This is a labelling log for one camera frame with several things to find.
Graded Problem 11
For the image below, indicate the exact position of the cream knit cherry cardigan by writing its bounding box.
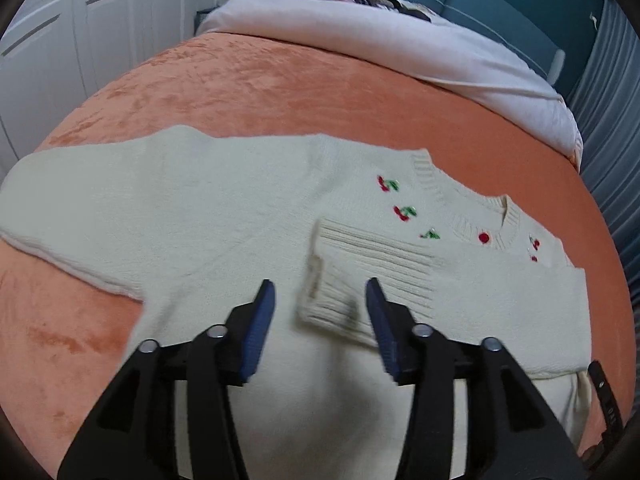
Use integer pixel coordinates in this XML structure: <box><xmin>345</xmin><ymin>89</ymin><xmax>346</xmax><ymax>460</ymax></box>
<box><xmin>1</xmin><ymin>126</ymin><xmax>591</xmax><ymax>479</ymax></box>

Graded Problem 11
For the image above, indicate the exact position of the orange velvet bedspread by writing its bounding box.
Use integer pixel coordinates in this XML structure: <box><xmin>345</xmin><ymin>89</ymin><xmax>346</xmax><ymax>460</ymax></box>
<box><xmin>1</xmin><ymin>34</ymin><xmax>636</xmax><ymax>474</ymax></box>

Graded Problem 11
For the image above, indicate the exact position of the grey blue curtain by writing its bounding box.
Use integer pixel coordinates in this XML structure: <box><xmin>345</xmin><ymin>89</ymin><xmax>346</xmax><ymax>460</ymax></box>
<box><xmin>566</xmin><ymin>0</ymin><xmax>640</xmax><ymax>361</ymax></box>

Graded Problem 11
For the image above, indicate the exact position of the white pink duvet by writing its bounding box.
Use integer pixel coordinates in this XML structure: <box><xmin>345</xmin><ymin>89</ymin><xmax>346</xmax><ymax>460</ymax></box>
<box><xmin>198</xmin><ymin>0</ymin><xmax>584</xmax><ymax>166</ymax></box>

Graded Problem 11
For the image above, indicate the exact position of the white panelled wardrobe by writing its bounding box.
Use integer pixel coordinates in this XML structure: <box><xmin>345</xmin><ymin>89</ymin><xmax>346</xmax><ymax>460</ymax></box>
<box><xmin>1</xmin><ymin>0</ymin><xmax>217</xmax><ymax>174</ymax></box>

